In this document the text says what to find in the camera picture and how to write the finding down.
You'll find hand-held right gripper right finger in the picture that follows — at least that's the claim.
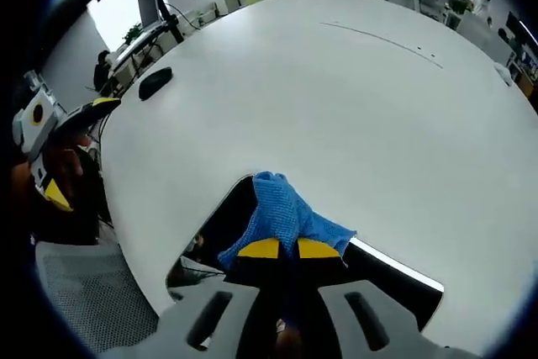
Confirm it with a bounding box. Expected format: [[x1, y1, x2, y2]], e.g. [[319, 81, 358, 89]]
[[293, 237, 481, 359]]

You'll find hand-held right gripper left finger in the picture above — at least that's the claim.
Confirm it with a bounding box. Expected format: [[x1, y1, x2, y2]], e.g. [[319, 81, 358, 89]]
[[100, 237, 298, 359]]

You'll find blue cleaning cloth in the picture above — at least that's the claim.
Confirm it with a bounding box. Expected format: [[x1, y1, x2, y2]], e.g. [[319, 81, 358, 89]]
[[217, 170, 359, 272]]

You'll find person's right hand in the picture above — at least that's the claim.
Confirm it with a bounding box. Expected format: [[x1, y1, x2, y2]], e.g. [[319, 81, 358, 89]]
[[274, 319, 305, 359]]

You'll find small black case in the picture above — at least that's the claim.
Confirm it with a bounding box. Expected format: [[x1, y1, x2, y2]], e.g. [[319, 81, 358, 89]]
[[138, 66, 175, 102]]

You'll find grey mesh office chair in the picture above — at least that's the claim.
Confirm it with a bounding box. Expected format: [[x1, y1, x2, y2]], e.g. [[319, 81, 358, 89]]
[[34, 240, 170, 354]]

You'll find desktop computer monitor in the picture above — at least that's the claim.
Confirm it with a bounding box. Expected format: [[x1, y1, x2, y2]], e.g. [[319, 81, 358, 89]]
[[137, 0, 164, 29]]

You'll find black display stand pole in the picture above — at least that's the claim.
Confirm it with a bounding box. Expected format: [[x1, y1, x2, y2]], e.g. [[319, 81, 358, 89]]
[[140, 0, 187, 44]]

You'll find small white object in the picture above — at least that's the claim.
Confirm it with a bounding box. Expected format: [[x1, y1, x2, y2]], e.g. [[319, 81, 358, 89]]
[[493, 61, 514, 87]]

